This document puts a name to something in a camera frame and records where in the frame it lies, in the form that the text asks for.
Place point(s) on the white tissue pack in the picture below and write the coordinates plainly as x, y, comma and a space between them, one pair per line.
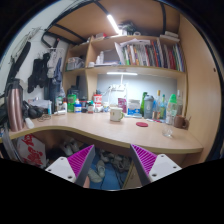
133, 107

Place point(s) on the wooden shelf unit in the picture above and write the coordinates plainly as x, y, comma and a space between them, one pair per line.
99, 56

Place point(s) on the red white jar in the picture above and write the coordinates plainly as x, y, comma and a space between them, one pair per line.
97, 99

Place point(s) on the green capped plastic bottle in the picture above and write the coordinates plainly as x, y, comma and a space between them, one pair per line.
171, 109

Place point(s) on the under-shelf strip light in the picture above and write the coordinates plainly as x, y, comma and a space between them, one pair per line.
122, 73

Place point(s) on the white blue small bottle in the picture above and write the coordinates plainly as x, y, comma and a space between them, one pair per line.
77, 106

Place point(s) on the red round coaster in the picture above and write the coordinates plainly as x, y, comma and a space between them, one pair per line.
141, 124

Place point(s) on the white ceramic mug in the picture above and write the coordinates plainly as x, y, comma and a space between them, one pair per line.
116, 114

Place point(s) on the white red paper bag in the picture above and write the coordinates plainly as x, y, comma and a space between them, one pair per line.
31, 150

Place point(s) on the grey shaker bottle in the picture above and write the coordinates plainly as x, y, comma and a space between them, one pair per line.
148, 106

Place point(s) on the clear drinking glass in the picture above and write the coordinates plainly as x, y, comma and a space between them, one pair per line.
167, 130

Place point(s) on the pink metal thermos bottle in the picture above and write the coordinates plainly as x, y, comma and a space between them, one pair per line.
14, 105

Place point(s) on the ceiling tube light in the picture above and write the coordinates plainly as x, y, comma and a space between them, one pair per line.
114, 25

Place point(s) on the brown ceramic mug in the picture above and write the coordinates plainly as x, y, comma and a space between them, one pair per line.
180, 122

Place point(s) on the hanging dark clothes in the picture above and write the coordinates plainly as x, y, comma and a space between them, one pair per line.
47, 74

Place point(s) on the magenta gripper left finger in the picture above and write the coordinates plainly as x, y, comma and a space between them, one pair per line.
74, 168

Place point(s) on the green canister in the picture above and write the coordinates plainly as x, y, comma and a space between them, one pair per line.
71, 101

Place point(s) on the pink snack packet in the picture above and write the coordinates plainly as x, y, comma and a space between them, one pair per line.
122, 103

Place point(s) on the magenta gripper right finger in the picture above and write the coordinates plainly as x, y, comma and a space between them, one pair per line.
151, 167

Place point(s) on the row of books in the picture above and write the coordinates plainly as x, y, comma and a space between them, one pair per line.
151, 53

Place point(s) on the green glass bottle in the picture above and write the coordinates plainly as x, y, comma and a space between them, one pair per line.
142, 103

